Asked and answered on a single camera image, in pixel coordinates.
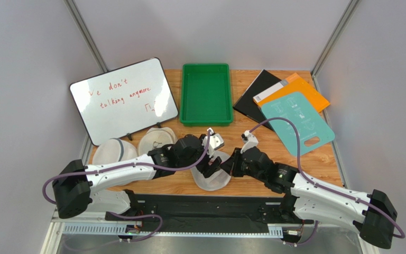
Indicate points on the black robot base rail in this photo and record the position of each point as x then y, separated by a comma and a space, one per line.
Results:
210, 214

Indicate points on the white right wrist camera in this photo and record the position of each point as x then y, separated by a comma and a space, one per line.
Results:
249, 140

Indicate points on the orange notebook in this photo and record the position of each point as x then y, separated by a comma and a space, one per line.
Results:
292, 84

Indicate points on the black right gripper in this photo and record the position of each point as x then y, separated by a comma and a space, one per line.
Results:
238, 165

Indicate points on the green plastic tray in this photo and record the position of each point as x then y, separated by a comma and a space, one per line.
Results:
206, 98

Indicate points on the whiteboard with red writing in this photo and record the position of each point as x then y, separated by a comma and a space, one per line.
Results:
124, 101

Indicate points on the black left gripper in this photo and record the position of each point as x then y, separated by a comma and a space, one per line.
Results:
207, 170

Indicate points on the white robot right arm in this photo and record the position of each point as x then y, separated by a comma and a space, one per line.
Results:
372, 215

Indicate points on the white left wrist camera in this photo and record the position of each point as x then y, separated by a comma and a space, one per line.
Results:
215, 141

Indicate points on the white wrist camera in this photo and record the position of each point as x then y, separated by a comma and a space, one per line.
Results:
215, 141
249, 140

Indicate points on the white mesh laundry bag pink zipper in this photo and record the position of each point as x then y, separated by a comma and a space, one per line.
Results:
217, 180

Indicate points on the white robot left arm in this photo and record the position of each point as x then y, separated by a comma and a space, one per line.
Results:
78, 186

